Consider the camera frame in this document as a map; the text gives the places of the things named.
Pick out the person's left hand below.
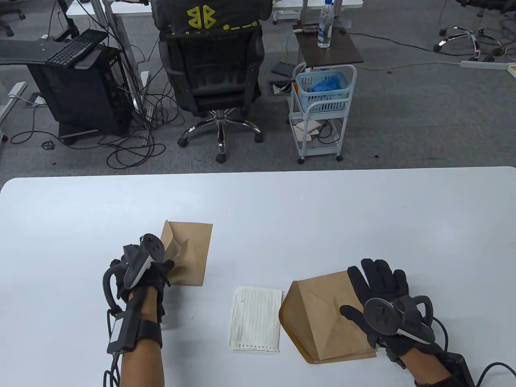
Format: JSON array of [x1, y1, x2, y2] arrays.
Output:
[[109, 242, 176, 324]]

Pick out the person's right hand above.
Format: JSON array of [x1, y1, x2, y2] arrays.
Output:
[[340, 258, 438, 365]]

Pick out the person's right forearm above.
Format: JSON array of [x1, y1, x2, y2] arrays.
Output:
[[403, 349, 456, 387]]

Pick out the person's left forearm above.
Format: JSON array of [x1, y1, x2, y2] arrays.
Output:
[[119, 288, 166, 387]]

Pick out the black right forearm module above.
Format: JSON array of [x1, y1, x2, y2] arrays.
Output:
[[441, 352, 476, 387]]

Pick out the black left forearm module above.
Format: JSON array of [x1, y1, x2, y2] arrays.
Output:
[[107, 288, 141, 355]]

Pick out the grey left hand controller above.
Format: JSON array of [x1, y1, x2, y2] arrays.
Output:
[[103, 233, 166, 311]]

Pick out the grey hand controller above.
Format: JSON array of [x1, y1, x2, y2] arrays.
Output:
[[363, 295, 436, 345], [103, 233, 166, 311]]

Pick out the grey right hand controller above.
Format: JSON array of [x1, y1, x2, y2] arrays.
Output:
[[363, 295, 436, 345]]

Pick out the white rolling cart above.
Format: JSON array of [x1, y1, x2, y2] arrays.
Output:
[[288, 64, 358, 165]]

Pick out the beige boxes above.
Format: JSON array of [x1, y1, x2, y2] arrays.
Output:
[[295, 120, 323, 141]]

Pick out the light blue plastic basket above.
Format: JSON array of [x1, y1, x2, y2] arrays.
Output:
[[296, 71, 351, 113]]

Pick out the black computer tower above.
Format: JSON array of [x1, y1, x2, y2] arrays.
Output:
[[27, 44, 134, 137]]

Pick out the blue gloves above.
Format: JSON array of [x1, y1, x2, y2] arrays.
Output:
[[310, 77, 344, 94]]

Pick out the black mesh office chair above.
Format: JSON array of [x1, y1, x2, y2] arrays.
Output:
[[158, 22, 264, 164]]

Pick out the black floor box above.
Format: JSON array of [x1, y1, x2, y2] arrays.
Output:
[[270, 61, 298, 79]]

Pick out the white desk foot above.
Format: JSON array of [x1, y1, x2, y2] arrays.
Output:
[[0, 81, 28, 142]]

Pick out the dark brown side table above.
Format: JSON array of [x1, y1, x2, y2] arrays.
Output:
[[293, 25, 364, 67]]

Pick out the white power strip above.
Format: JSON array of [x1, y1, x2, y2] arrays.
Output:
[[460, 60, 509, 71]]

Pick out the black keyboard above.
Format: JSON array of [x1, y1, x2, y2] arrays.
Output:
[[45, 29, 108, 67]]

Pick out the clear plastic water bottle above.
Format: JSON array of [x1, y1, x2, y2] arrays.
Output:
[[317, 0, 336, 49]]

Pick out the office chair chrome base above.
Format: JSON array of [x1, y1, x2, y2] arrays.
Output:
[[433, 0, 516, 63]]

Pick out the black desk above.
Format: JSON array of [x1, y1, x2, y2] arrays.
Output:
[[0, 39, 61, 66]]

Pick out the black swivel chair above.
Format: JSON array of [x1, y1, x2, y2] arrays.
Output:
[[0, 0, 26, 37]]

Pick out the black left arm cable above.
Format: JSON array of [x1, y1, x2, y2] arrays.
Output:
[[103, 308, 121, 387]]

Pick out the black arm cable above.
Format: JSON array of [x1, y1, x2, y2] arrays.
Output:
[[103, 308, 121, 387], [476, 362, 516, 387]]

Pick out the tangle of black cables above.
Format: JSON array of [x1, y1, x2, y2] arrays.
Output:
[[10, 91, 186, 170]]

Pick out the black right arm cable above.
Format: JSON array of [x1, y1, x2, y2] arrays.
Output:
[[476, 362, 516, 387]]

